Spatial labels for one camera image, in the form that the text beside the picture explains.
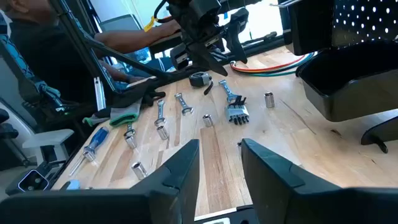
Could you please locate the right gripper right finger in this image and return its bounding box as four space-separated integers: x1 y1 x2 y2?
241 138 343 224

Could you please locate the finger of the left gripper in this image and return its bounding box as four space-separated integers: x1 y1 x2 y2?
224 7 250 65
189 43 229 77

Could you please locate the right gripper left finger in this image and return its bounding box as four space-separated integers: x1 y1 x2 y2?
132 139 201 224

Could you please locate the chrome socket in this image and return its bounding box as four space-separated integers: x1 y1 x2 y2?
124 133 138 150
202 113 215 128
155 124 170 141
264 91 276 110
130 161 148 180

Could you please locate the black tape measure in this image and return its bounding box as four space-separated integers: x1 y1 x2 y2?
188 71 215 96

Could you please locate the silver stubby wrench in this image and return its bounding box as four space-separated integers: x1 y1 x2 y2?
218 79 241 104
123 121 137 138
154 98 167 128
174 92 195 116

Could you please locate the metal ruler strip foreground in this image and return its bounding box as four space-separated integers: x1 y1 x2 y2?
68 126 111 177

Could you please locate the small black pegboard bin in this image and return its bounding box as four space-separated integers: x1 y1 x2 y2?
295 40 398 123

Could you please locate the black pegboard foot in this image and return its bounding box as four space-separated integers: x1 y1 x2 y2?
360 115 398 154

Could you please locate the office chair grey armrest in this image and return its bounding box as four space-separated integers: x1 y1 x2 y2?
0 107 75 169

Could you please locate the black box device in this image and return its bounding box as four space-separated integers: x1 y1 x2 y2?
5 161 63 197

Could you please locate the person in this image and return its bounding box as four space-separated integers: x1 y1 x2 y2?
0 0 182 105

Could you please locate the orange cable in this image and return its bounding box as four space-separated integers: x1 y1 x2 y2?
230 62 280 75

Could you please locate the yellow cable tag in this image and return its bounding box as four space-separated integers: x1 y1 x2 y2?
143 16 158 33

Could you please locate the red cable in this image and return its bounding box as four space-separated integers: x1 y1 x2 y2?
229 54 307 73

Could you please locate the green cable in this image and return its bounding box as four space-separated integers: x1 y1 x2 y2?
245 62 299 78

